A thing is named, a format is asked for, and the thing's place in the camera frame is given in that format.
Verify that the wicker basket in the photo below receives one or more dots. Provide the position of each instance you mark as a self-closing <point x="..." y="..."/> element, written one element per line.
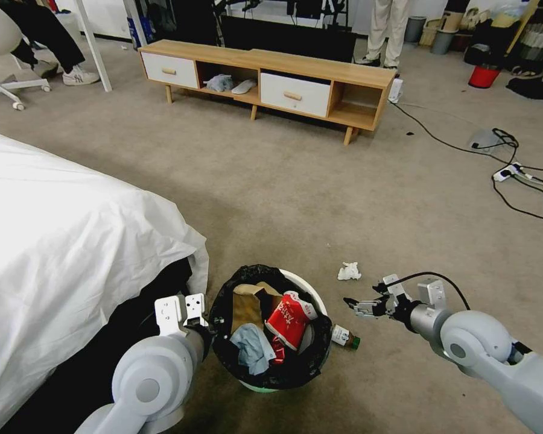
<point x="430" y="31"/>

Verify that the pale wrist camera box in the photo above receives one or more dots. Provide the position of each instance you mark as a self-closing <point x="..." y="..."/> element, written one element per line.
<point x="391" y="280"/>

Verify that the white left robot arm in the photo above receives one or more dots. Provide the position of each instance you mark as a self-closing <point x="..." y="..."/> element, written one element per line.
<point x="154" y="361"/>

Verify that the black flat panel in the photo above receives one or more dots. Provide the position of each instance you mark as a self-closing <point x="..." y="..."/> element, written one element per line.
<point x="289" y="38"/>

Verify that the white bed sheet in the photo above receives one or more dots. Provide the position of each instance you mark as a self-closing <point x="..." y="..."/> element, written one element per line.
<point x="63" y="235"/>

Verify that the black cloth pile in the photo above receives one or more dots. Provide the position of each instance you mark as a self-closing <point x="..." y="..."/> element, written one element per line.
<point x="534" y="88"/>

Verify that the small red foil wrapper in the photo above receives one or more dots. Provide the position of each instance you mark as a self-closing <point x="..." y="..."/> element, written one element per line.
<point x="278" y="351"/>

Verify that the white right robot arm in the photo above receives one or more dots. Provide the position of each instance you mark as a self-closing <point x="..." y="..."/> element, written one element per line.
<point x="475" y="339"/>

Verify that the large white cabinet drawer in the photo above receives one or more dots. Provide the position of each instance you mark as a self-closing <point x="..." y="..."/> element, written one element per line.
<point x="294" y="95"/>

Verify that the brown bottle green cap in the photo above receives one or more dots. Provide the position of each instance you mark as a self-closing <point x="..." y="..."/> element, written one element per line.
<point x="341" y="335"/>

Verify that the crumpled white tissue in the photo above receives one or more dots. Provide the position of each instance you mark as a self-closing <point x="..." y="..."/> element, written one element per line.
<point x="349" y="270"/>

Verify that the white trash bin black liner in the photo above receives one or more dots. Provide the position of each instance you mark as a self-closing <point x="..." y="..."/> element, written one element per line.
<point x="298" y="375"/>

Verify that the white upright power strip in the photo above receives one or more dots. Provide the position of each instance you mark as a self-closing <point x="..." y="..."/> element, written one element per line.
<point x="396" y="90"/>

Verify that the red bucket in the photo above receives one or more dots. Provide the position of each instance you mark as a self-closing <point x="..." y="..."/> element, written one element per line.
<point x="483" y="77"/>

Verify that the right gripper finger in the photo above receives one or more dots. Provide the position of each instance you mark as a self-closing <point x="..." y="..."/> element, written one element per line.
<point x="383" y="291"/>
<point x="366" y="309"/>

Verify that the white slipper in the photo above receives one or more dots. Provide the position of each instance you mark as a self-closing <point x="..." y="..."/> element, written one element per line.
<point x="244" y="87"/>

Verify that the black bag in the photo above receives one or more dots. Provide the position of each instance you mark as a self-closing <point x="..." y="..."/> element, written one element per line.
<point x="484" y="45"/>

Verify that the red snack bag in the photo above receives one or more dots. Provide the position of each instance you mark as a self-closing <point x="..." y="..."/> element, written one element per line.
<point x="289" y="318"/>

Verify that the brown paper bag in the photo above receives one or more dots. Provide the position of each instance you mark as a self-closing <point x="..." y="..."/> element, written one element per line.
<point x="246" y="303"/>

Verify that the white table leg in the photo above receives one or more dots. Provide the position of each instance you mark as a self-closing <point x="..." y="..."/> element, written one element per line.
<point x="92" y="45"/>

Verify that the grey floor plate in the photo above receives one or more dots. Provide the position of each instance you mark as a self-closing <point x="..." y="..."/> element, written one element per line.
<point x="484" y="139"/>

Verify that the grey crumpled bag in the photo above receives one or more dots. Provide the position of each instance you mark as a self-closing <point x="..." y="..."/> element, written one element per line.
<point x="219" y="82"/>

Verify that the blue-grey crumpled cloth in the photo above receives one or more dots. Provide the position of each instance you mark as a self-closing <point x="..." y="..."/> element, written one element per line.
<point x="253" y="348"/>

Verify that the wooden TV cabinet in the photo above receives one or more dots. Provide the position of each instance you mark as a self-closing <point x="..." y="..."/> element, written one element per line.
<point x="271" y="61"/>

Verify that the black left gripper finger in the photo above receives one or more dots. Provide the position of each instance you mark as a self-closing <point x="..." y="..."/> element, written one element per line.
<point x="217" y="320"/>

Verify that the blue box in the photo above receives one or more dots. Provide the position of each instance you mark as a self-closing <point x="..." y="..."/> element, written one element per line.
<point x="140" y="31"/>

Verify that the small white cabinet drawer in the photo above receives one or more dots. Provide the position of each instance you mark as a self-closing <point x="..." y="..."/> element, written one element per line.
<point x="169" y="70"/>

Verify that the light grey waste bin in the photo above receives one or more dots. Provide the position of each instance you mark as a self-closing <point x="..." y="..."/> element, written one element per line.
<point x="443" y="43"/>

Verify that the black bed base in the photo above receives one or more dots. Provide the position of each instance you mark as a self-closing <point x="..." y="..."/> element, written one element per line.
<point x="95" y="357"/>

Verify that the person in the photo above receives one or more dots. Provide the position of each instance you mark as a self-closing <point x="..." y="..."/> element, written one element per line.
<point x="391" y="31"/>
<point x="54" y="36"/>

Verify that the dark grey waste bin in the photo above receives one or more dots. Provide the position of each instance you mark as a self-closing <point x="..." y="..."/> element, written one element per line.
<point x="415" y="29"/>

